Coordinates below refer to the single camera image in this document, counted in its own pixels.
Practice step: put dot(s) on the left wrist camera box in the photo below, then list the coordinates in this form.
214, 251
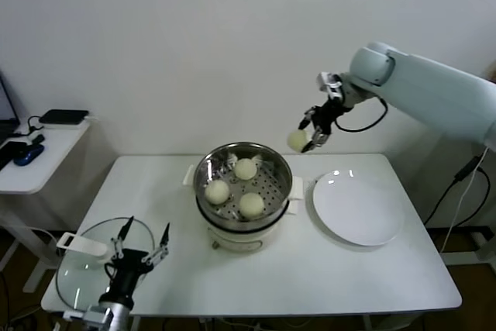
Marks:
97, 313

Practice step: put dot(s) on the white desk leg frame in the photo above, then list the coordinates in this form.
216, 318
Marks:
480, 240

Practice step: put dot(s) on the white round plate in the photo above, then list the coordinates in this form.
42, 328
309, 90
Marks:
356, 211

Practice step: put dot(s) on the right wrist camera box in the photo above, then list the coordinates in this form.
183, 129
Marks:
329, 83

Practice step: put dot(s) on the white steamed baozi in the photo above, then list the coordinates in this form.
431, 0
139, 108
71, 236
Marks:
251, 205
245, 169
217, 192
297, 140

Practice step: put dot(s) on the white side table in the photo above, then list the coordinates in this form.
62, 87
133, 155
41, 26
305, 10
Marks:
46, 160

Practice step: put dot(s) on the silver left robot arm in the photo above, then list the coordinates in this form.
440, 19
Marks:
120, 317

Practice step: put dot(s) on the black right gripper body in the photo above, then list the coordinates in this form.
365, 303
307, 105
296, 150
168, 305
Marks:
326, 116

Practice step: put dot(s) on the small black dongle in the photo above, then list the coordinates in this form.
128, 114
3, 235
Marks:
38, 139

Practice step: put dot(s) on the black flat case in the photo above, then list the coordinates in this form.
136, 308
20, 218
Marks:
11, 152

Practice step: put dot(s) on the orange snack bag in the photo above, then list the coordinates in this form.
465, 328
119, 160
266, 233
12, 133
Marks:
491, 71

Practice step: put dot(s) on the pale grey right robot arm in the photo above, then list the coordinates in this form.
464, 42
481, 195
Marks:
434, 90

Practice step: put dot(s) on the white electric cooking pot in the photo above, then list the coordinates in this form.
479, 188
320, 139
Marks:
232, 236

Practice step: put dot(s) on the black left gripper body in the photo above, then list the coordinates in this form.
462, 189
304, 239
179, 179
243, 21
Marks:
128, 267

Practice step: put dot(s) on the black flat device box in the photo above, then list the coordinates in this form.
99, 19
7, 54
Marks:
64, 116

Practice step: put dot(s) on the black laptop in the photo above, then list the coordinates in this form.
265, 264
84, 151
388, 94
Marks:
5, 114

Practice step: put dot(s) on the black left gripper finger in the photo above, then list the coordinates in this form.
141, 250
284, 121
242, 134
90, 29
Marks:
126, 230
165, 236

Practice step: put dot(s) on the blue computer mouse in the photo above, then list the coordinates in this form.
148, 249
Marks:
28, 156

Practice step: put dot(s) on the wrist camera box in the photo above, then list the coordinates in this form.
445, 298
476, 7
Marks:
97, 313
329, 83

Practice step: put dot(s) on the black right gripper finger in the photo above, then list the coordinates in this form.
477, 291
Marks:
305, 117
321, 139

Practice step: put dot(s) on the stainless steel steamer basket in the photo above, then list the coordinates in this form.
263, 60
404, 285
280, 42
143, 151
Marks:
201, 168

